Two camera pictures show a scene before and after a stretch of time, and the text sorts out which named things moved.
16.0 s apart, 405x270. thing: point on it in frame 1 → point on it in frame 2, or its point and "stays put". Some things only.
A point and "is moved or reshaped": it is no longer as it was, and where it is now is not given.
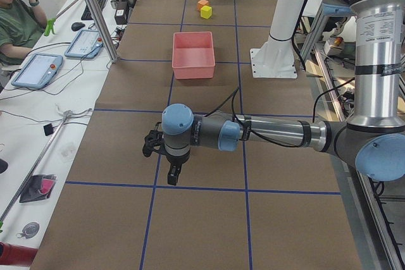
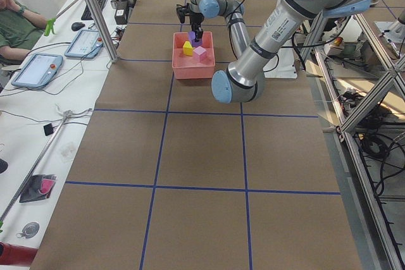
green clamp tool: [50, 26] stays put
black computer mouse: [76, 26] stays put
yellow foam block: [205, 12] is moved or reshaped
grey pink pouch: [38, 187] stays put
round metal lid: [29, 231] stays put
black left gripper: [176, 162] → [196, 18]
